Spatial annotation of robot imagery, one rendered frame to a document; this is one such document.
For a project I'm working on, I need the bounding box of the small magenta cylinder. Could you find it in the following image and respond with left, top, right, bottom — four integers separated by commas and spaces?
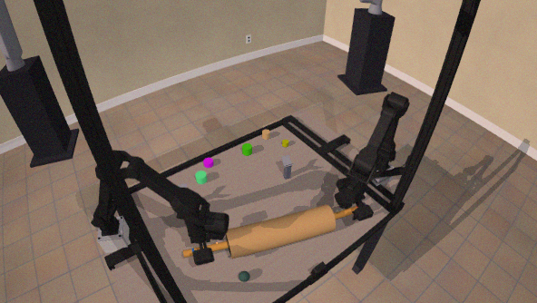
203, 158, 213, 168

